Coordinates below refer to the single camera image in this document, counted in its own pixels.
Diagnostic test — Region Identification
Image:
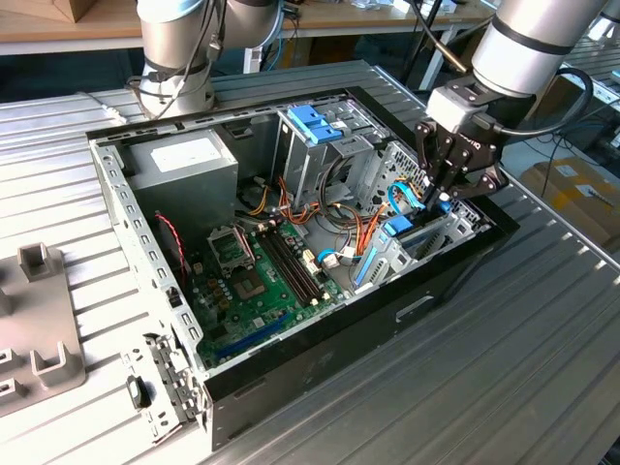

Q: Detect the grey power supply unit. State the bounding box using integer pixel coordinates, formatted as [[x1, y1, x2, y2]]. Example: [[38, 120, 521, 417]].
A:
[[123, 128, 240, 253]]

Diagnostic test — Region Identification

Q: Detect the grey parts rack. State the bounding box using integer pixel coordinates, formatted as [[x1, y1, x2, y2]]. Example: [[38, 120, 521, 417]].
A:
[[0, 241, 88, 419]]

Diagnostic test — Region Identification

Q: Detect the black plastic case latch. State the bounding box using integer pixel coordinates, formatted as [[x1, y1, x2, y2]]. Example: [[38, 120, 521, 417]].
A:
[[124, 375, 151, 409]]

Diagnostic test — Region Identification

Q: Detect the wooden desk with box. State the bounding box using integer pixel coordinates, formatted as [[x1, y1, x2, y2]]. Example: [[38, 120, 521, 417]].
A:
[[0, 0, 146, 57]]

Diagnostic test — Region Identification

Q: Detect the perforated metal disk bay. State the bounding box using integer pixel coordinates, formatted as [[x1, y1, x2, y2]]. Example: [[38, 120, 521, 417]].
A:
[[351, 139, 491, 296]]

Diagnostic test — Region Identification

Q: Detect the orange yellow wire bundle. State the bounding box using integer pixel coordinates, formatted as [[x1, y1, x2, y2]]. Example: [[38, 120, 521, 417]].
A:
[[276, 174, 388, 265]]

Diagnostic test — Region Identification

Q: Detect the open black PC case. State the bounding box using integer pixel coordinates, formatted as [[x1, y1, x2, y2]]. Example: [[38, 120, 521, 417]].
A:
[[85, 85, 520, 452]]

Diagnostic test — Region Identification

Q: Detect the yellow black wire bunch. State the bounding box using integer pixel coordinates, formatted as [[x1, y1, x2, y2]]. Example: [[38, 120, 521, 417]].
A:
[[247, 186, 270, 217]]

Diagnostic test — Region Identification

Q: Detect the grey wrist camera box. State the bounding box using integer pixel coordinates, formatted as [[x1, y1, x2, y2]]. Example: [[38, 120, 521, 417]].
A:
[[425, 85, 496, 133]]

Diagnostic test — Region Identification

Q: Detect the blue data wire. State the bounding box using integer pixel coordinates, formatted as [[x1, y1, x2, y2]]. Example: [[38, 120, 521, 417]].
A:
[[386, 181, 454, 215]]

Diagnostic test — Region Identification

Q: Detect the black tripod stand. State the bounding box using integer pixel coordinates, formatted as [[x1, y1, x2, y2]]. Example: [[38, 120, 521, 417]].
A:
[[400, 0, 450, 93]]

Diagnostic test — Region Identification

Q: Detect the long wooden desk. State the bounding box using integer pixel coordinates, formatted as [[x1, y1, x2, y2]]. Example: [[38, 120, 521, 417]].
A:
[[280, 0, 495, 93]]

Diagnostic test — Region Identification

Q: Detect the hard disk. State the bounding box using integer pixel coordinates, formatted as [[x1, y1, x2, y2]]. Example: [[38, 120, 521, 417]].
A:
[[356, 201, 454, 292]]

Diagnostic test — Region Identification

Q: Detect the CPU socket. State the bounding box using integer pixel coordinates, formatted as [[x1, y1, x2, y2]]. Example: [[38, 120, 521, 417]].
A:
[[228, 268, 268, 302]]

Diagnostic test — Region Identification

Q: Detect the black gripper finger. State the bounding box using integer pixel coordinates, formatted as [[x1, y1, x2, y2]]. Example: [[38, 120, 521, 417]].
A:
[[438, 152, 510, 209], [415, 120, 469, 209]]

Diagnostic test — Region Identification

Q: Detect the metal socket cover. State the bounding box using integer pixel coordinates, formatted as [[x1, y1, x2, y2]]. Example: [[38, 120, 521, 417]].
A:
[[206, 224, 257, 272]]

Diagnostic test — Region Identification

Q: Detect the small cardboard box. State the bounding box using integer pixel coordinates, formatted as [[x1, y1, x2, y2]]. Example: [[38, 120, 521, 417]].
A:
[[50, 0, 98, 23]]

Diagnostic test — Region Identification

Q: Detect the large cardboard box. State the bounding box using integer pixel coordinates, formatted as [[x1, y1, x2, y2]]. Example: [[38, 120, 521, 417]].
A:
[[518, 155, 620, 253]]

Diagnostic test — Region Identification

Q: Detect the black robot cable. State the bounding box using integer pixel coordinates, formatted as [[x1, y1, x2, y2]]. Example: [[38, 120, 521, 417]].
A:
[[126, 0, 229, 120]]

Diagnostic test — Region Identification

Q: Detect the blue expansion slot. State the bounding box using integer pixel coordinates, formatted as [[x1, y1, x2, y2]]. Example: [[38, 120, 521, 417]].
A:
[[214, 313, 293, 363]]

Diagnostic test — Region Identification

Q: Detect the grey metal optical drive cage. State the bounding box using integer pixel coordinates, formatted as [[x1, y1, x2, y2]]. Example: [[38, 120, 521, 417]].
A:
[[270, 95, 388, 207]]

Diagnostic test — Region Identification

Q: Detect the orange red yellow power wire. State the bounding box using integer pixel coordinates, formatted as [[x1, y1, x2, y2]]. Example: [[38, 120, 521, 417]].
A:
[[401, 173, 450, 212]]

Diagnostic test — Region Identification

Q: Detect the blue plastic drive latch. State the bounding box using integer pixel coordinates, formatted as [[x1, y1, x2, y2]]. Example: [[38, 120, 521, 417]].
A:
[[306, 123, 348, 146], [286, 106, 325, 130]]

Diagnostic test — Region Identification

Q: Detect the green motherboard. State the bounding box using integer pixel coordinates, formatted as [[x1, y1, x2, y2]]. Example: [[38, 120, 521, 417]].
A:
[[186, 217, 348, 370]]

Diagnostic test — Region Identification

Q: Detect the dark RAM slot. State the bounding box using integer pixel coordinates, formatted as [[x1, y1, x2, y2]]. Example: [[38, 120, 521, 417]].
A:
[[258, 230, 314, 307], [268, 226, 325, 300]]

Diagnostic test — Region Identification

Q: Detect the red black fan wire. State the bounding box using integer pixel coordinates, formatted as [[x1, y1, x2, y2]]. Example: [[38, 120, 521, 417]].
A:
[[153, 209, 191, 292]]

